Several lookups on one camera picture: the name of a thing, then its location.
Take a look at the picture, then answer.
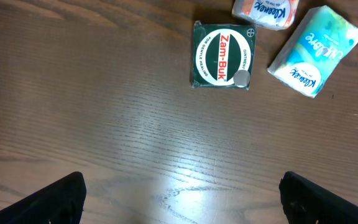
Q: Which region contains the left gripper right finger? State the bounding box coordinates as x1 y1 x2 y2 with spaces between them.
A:
279 171 358 224

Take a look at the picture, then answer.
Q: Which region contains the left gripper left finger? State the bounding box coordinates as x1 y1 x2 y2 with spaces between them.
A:
0 172 86 224

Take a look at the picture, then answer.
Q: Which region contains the green tissue pack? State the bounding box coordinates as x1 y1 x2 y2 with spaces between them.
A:
268 6 358 98

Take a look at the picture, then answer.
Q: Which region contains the dark green round-logo packet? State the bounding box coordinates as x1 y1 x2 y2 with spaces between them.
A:
190 21 257 90

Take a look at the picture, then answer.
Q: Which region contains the orange tissue pack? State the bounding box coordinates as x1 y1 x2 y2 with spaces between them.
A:
232 0 299 30

